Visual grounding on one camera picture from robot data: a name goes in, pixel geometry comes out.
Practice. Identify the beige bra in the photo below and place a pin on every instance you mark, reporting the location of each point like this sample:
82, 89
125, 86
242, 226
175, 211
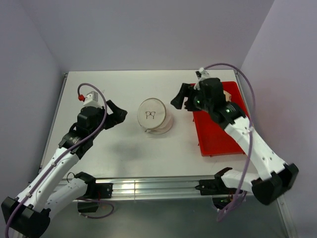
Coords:
228, 96

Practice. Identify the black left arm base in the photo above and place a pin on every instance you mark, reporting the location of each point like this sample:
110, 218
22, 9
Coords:
96, 193

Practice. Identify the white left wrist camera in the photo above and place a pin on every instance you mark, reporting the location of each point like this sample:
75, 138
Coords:
90, 100

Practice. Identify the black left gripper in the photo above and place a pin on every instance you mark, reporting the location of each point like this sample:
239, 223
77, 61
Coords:
117, 117

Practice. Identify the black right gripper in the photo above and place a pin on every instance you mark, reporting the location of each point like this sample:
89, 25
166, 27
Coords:
178, 101

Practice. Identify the red plastic tray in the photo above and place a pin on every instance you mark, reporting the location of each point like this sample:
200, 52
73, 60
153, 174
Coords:
213, 141

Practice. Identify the aluminium mounting rail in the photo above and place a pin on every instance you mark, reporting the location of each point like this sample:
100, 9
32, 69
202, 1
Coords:
154, 188

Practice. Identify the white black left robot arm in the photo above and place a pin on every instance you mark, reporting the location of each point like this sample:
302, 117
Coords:
32, 210

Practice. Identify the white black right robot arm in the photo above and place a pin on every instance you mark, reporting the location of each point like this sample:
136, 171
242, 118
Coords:
274, 176

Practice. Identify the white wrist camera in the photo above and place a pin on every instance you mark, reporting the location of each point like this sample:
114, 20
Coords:
90, 100
201, 74

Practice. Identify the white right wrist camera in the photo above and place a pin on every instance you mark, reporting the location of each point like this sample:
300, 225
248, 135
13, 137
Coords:
201, 74

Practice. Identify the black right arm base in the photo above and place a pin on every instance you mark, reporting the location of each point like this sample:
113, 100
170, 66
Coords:
210, 187

